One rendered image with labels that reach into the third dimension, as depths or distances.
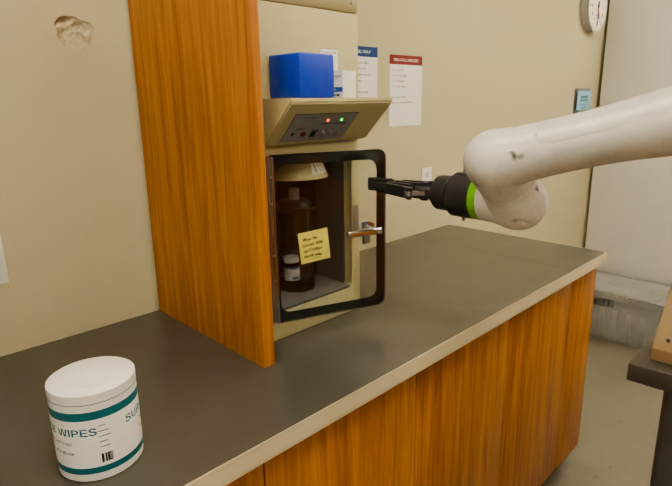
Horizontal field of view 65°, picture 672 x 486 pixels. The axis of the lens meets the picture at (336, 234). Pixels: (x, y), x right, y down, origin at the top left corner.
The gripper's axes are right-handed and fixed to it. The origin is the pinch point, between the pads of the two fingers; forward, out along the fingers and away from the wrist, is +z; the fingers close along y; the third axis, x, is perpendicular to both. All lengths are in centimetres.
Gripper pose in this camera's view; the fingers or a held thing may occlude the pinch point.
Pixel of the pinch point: (381, 184)
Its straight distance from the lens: 126.8
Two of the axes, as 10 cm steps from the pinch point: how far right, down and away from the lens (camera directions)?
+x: 0.2, 9.7, 2.4
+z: -7.0, -1.6, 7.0
